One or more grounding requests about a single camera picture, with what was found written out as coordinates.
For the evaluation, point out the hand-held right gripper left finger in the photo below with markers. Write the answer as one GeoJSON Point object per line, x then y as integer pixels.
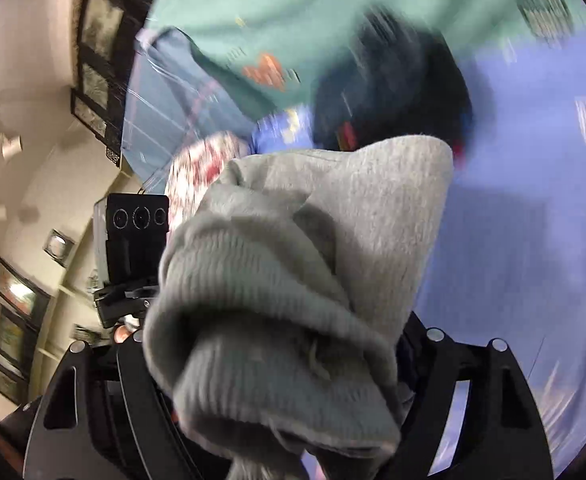
{"type": "Point", "coordinates": [133, 385]}

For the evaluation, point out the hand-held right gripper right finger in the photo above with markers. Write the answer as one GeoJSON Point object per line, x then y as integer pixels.
{"type": "Point", "coordinates": [438, 360]}

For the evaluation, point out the grey sweatshirt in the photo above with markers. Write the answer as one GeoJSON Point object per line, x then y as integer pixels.
{"type": "Point", "coordinates": [283, 285]}

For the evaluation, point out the person's left hand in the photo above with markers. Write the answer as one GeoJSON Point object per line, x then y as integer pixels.
{"type": "Point", "coordinates": [122, 333]}

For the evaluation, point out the small square framed picture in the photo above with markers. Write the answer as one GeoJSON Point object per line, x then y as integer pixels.
{"type": "Point", "coordinates": [58, 246]}

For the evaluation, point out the floral bolster pillow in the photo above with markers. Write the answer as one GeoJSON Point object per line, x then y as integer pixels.
{"type": "Point", "coordinates": [193, 165]}

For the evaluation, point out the wide framed picture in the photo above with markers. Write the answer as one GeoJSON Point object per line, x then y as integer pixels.
{"type": "Point", "coordinates": [15, 287]}

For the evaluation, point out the dark framed picture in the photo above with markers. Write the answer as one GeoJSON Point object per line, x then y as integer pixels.
{"type": "Point", "coordinates": [15, 332]}

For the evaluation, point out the blue printed bed sheet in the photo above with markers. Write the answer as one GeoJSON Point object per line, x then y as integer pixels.
{"type": "Point", "coordinates": [523, 260]}

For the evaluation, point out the blue plaid pillow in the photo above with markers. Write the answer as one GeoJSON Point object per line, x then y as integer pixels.
{"type": "Point", "coordinates": [173, 110]}

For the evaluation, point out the blue and red garment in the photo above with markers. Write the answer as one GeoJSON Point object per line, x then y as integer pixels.
{"type": "Point", "coordinates": [469, 120]}

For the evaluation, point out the pile of dark clothes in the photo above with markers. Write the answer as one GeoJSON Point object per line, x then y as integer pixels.
{"type": "Point", "coordinates": [398, 85]}

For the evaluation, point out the green printed quilt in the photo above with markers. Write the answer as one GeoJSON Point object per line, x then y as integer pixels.
{"type": "Point", "coordinates": [298, 10]}

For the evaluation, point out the black framed wall panels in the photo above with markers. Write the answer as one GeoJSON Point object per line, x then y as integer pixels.
{"type": "Point", "coordinates": [98, 25]}

